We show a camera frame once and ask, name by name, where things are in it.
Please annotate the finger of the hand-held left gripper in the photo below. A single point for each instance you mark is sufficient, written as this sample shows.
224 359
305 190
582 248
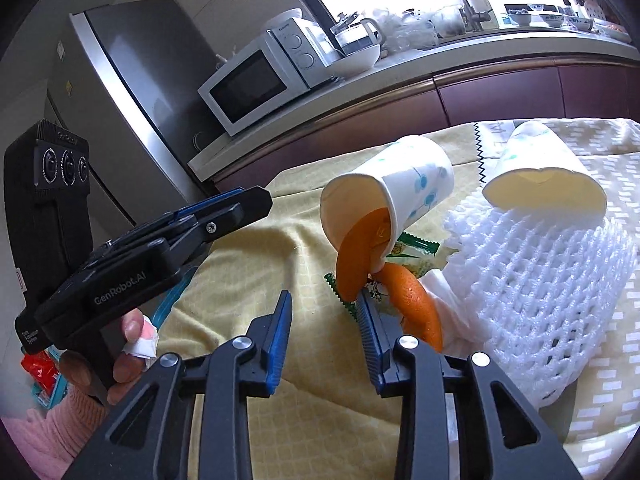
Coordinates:
200 205
230 217

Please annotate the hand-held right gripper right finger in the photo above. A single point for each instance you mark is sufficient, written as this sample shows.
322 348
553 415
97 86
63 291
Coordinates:
372 345

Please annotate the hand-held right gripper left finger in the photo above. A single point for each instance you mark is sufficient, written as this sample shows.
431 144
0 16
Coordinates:
279 345

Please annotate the orange peel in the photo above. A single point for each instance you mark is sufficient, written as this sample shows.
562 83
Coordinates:
415 300
357 245

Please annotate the white tissue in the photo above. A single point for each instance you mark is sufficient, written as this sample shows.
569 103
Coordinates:
450 320

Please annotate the white foam fruit net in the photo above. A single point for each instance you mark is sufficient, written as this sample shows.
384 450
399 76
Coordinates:
540 285

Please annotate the person's left forearm pink sleeve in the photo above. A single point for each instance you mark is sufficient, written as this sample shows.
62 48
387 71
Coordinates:
50 435

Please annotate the person's left hand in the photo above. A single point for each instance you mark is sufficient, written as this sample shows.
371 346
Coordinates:
135 340

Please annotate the yellow tablecloth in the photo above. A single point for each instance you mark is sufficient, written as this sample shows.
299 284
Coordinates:
280 250

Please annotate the green snack wrapper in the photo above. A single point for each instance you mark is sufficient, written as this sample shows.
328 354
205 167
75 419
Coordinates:
417 247
337 292

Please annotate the white microwave oven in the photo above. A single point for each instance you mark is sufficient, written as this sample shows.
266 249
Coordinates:
240 85

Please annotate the red packet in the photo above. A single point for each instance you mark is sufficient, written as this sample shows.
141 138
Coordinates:
42 367

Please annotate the grey refrigerator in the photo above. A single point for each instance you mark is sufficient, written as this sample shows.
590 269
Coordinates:
140 60

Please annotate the dotted paper cup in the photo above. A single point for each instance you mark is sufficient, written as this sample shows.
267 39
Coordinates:
540 150
415 175

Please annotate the blue plastic bag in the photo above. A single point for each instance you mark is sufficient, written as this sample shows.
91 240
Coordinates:
50 400

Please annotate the white bowl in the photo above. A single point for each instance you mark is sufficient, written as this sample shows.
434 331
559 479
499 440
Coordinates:
355 62

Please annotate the white dish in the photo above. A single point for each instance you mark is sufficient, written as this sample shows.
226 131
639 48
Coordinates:
285 17

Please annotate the glass kettle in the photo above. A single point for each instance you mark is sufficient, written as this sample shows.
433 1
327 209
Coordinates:
355 35

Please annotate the pile of clear plastic bags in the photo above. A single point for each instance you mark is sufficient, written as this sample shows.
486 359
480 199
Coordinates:
420 30

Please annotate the white kitchen counter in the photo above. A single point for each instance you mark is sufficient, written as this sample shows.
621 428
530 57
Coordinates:
450 55

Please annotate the brown kitchen cabinet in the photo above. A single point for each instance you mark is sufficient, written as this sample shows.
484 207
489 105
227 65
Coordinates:
500 95

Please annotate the white soap bottle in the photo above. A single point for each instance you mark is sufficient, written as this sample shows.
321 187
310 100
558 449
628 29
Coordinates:
477 0

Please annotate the blue patterned bowl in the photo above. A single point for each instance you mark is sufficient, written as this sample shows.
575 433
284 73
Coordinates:
579 23
519 16

